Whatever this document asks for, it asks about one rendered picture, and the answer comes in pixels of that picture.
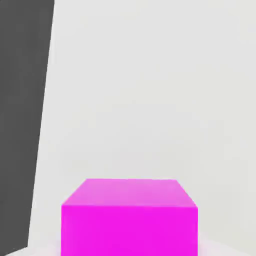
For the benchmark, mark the small magenta cube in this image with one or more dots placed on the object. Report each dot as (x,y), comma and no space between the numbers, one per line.
(129,224)

